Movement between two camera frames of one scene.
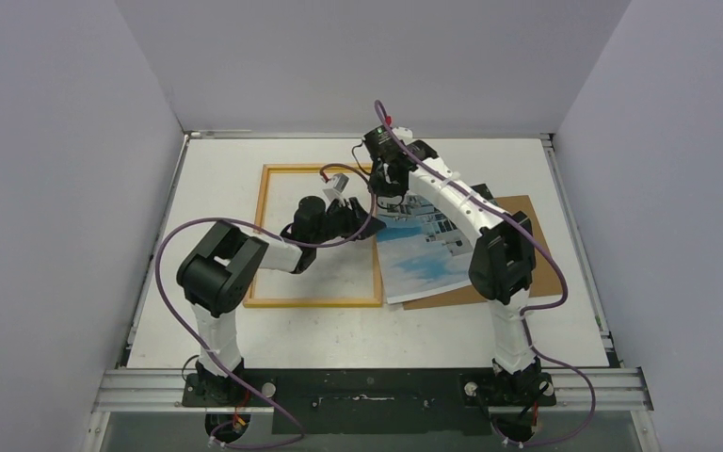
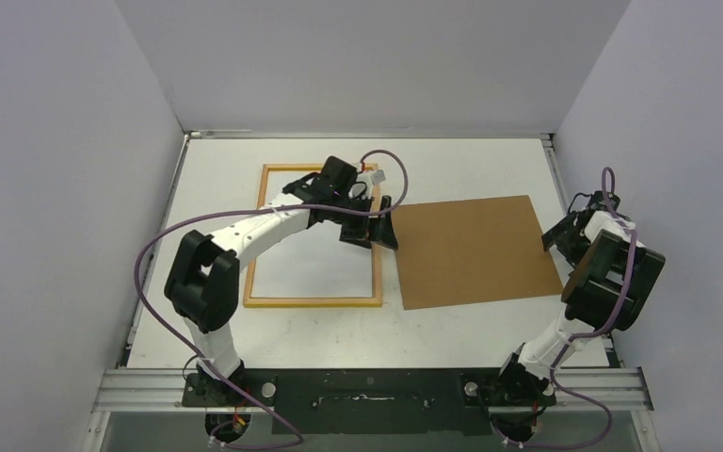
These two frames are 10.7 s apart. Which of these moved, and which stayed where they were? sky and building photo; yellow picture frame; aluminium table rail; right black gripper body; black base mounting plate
Moved: sky and building photo; right black gripper body
Stayed: yellow picture frame; aluminium table rail; black base mounting plate
